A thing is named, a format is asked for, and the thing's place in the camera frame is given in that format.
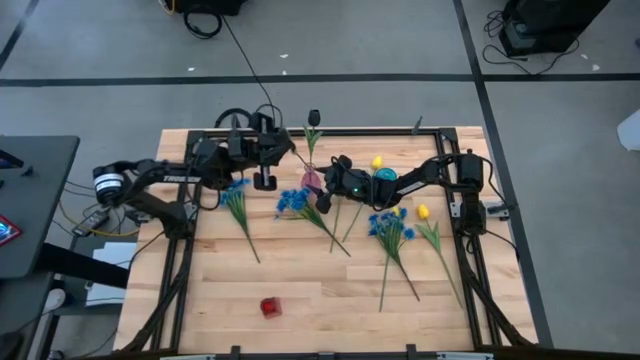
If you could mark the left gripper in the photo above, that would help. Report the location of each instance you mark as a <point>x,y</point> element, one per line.
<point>265,147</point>

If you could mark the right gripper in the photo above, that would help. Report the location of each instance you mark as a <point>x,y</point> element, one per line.
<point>352,186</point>

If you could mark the pink glass vase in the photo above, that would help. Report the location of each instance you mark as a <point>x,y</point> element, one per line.
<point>310,180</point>

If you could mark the blue artificial flower bunch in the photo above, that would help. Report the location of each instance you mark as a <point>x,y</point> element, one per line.
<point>295,200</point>
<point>235,197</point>
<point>387,225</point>

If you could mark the red glass vase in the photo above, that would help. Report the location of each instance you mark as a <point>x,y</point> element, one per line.
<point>270,307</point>

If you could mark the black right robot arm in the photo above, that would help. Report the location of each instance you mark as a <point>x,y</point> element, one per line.
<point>425,175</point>

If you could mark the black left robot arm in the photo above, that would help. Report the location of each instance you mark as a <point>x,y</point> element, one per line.
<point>170,177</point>

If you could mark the teal glass vase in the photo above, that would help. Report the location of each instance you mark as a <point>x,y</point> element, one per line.
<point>385,174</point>

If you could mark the black equipment box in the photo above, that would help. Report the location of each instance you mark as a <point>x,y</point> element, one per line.
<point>210,5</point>

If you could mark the black power adapter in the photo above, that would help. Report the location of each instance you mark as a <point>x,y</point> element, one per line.
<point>91,222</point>

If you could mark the dark grey desk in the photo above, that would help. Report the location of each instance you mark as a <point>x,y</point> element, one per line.
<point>40,200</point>

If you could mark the black equipment cart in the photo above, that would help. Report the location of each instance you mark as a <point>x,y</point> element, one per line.
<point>545,25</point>

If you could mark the red and blue sticker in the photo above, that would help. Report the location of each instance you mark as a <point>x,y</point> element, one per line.
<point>6,232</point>

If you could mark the white object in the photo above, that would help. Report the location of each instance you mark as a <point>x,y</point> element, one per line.
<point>631,132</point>

